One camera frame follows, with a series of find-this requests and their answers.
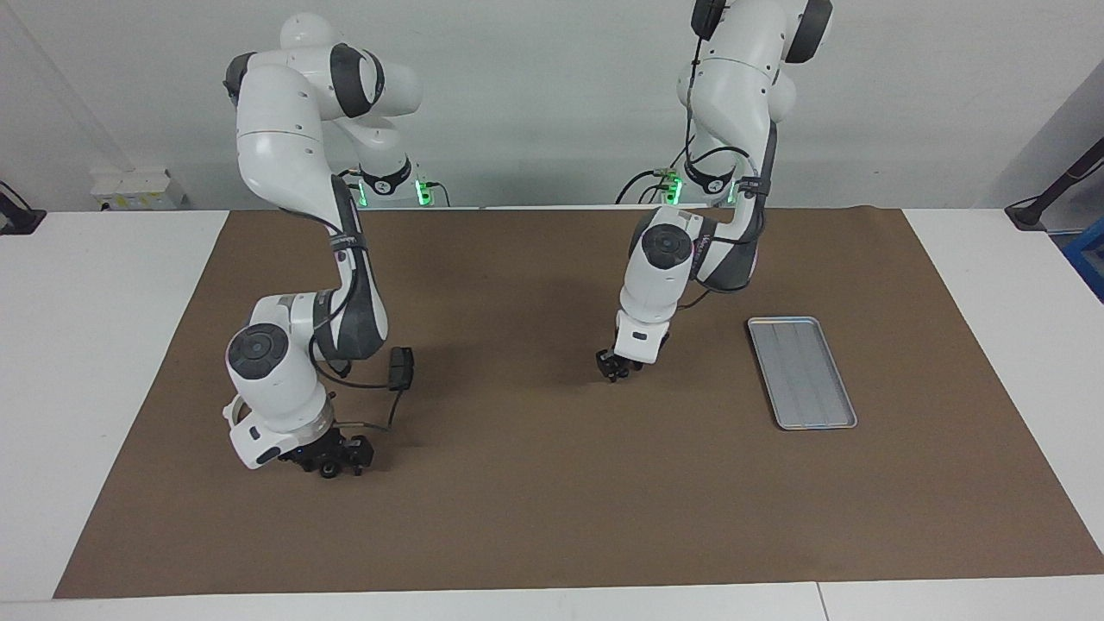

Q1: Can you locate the silver metal tray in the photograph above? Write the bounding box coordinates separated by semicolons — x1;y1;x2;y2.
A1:
747;316;859;431

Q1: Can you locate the brown table mat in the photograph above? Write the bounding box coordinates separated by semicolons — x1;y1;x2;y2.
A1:
53;207;1104;599

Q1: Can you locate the white box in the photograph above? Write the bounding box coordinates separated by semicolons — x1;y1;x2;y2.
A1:
90;168;187;212

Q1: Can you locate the blue crate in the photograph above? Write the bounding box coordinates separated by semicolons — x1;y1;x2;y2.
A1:
1063;216;1104;303

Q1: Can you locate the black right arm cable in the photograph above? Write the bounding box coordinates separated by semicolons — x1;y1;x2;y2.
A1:
306;168;411;432

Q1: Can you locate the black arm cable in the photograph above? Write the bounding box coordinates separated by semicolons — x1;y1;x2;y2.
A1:
681;34;770;311
306;168;411;432

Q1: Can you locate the black left base cable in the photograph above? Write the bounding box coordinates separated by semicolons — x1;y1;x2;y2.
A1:
615;166;684;205

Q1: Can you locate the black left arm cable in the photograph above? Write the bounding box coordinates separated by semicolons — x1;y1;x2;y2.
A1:
681;34;770;311

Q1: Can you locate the black clamp mount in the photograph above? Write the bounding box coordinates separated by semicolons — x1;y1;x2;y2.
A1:
0;179;47;236

